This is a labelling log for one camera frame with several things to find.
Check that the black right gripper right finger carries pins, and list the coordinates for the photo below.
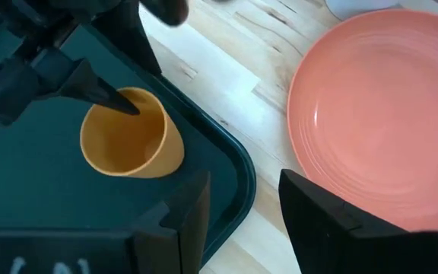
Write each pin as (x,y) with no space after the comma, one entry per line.
(337,243)

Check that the yellow plastic cup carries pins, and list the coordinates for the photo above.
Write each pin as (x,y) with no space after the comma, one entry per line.
(127,144)

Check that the dark green plastic tray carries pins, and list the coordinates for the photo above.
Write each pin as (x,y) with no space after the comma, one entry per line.
(51,179)

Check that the white plant pot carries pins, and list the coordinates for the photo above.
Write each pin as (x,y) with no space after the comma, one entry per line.
(356,7)

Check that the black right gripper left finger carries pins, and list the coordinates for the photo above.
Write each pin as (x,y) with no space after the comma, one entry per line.
(181,236)

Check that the coral orange plate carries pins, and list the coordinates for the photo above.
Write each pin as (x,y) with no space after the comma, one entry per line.
(378,122)

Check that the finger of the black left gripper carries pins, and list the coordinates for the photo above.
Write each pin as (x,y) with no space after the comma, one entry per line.
(93,89)
(131,38)

